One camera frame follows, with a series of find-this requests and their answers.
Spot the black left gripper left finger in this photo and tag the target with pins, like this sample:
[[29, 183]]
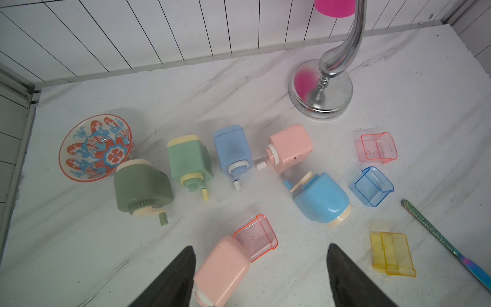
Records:
[[174, 286]]

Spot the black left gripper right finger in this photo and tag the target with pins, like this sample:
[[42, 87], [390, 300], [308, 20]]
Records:
[[349, 285]]

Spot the clear yellow tray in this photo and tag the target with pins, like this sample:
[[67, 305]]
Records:
[[391, 254]]

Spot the clear pink tray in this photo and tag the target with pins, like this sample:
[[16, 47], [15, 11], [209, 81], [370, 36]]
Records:
[[376, 148], [257, 237]]

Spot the dark green pencil sharpener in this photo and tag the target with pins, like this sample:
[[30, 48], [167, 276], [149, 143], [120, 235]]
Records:
[[142, 190]]

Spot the light green pencil sharpener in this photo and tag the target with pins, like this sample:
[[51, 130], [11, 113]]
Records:
[[190, 163]]

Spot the clear blue tray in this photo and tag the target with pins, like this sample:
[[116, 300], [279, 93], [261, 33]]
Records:
[[371, 186]]

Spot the patterned ceramic bowl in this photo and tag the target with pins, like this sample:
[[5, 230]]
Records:
[[94, 148]]

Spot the chrome jewelry stand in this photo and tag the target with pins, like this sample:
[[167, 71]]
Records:
[[322, 88]]

